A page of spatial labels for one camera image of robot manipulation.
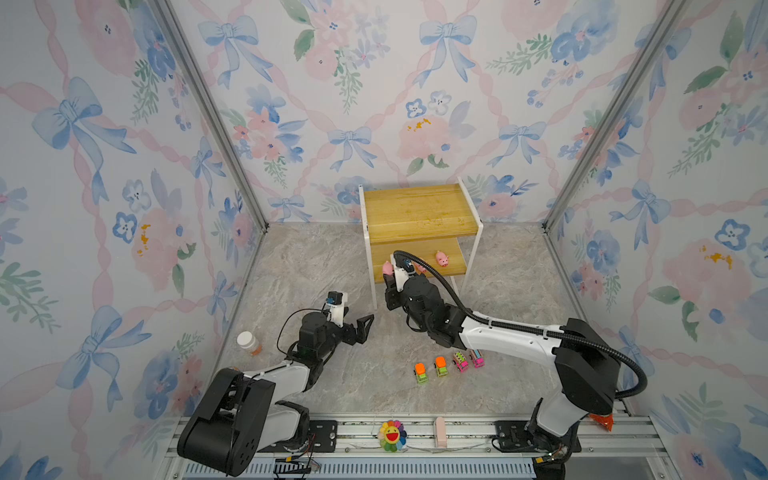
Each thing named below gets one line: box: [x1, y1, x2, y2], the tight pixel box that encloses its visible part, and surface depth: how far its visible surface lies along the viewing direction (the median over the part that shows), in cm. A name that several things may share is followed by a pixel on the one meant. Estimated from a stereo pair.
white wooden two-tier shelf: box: [358, 177, 484, 310], surface depth 79 cm
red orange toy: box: [589, 413, 614, 432], surface depth 77 cm
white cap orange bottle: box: [236, 331, 263, 356], surface depth 85 cm
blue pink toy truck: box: [470, 349, 485, 368], surface depth 86 cm
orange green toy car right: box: [435, 356, 448, 378], surface depth 85 cm
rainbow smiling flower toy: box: [378, 419, 407, 453], surface depth 75 cm
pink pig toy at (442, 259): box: [436, 250, 449, 267], surface depth 90 cm
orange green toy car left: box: [415, 362, 429, 385], surface depth 84 cm
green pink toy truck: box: [453, 351, 469, 373], surface depth 85 cm
